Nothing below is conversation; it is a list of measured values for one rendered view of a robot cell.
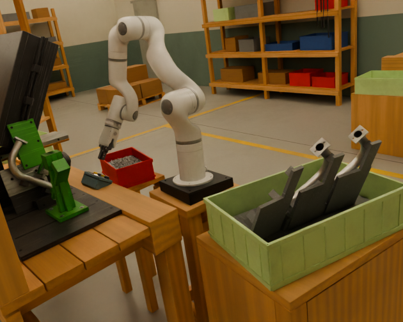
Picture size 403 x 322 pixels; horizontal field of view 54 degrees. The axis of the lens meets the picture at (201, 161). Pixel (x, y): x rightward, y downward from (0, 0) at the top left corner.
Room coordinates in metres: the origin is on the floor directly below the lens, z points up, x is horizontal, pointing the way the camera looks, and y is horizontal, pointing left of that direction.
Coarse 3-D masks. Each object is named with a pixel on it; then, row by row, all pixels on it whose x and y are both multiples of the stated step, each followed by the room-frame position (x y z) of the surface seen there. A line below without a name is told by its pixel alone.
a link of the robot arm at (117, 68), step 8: (112, 64) 1.95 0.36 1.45; (120, 64) 1.95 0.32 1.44; (112, 72) 1.96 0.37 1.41; (120, 72) 1.96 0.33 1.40; (112, 80) 1.96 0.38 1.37; (120, 80) 1.96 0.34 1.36; (120, 88) 1.94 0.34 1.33; (128, 88) 1.96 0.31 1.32; (128, 96) 1.93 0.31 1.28; (136, 96) 1.97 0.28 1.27; (128, 104) 1.93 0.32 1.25; (136, 104) 1.96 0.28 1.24; (128, 112) 1.93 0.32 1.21; (136, 112) 1.96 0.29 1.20; (128, 120) 1.95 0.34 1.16
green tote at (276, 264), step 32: (320, 160) 1.59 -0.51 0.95; (224, 192) 1.39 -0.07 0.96; (256, 192) 1.45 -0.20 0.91; (384, 192) 1.33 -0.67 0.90; (224, 224) 1.24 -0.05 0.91; (320, 224) 1.07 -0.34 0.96; (352, 224) 1.13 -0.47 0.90; (384, 224) 1.20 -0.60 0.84; (256, 256) 1.06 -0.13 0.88; (288, 256) 1.03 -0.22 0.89; (320, 256) 1.08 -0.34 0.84
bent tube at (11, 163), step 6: (18, 138) 1.68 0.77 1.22; (18, 144) 1.67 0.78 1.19; (12, 150) 1.66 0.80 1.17; (18, 150) 1.67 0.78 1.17; (12, 156) 1.64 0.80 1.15; (12, 162) 1.63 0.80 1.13; (12, 168) 1.62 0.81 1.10; (18, 174) 1.62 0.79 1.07; (24, 174) 1.64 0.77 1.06; (24, 180) 1.63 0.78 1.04; (30, 180) 1.64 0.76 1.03; (36, 180) 1.65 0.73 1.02; (42, 180) 1.67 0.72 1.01; (42, 186) 1.66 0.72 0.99; (48, 186) 1.67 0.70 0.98
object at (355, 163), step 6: (360, 126) 1.26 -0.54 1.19; (354, 132) 1.26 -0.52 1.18; (360, 132) 1.26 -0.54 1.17; (366, 132) 1.23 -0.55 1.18; (354, 138) 1.24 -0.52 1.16; (360, 138) 1.23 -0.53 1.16; (366, 138) 1.26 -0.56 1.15; (360, 144) 1.28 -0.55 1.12; (360, 150) 1.31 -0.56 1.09; (366, 150) 1.29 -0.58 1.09; (360, 156) 1.31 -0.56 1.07; (354, 162) 1.31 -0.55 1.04; (360, 162) 1.31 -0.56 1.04; (348, 168) 1.31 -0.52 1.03; (336, 174) 1.32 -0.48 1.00
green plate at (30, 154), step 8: (24, 120) 1.77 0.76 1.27; (32, 120) 1.78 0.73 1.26; (8, 128) 1.71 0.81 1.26; (16, 128) 1.73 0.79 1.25; (24, 128) 1.75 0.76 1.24; (32, 128) 1.77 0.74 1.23; (16, 136) 1.72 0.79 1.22; (24, 136) 1.74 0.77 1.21; (32, 136) 1.75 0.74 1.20; (24, 144) 1.72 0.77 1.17; (32, 144) 1.74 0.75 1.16; (40, 144) 1.76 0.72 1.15; (24, 152) 1.71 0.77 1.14; (32, 152) 1.72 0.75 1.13; (40, 152) 1.74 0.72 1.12; (24, 160) 1.69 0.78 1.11; (32, 160) 1.71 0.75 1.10; (40, 160) 1.73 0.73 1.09; (24, 168) 1.68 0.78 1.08
